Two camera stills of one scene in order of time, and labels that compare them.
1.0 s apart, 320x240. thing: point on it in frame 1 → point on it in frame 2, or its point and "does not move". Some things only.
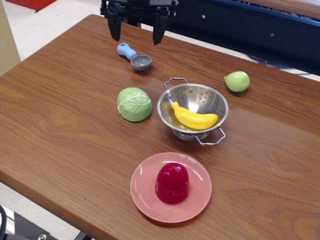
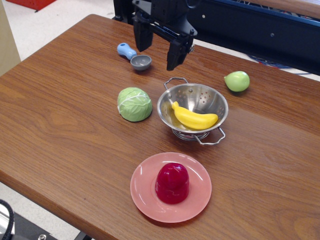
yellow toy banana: x=196 y=121 does not move
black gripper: x=132 y=10 → x=169 y=17
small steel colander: x=197 y=98 does not move
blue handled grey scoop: x=140 y=62 does not move
